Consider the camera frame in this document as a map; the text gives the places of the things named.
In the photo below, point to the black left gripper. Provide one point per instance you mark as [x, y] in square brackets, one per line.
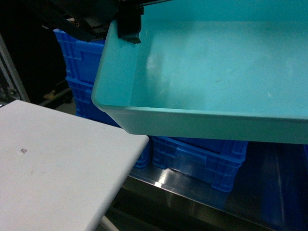
[89, 20]

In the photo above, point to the teal plastic bin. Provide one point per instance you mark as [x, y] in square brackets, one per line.
[214, 69]

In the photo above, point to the upper blue crate left stack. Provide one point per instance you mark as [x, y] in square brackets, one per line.
[81, 58]

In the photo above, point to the blue crate stack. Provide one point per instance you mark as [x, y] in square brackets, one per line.
[85, 108]
[81, 58]

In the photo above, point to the middle blue crate left stack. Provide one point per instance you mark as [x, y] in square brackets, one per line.
[85, 108]

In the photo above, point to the blue crate under teal bin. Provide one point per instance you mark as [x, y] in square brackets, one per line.
[215, 162]

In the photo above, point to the white table top board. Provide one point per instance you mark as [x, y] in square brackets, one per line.
[60, 172]

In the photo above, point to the stainless steel shelf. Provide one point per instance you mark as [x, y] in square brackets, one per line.
[270, 193]

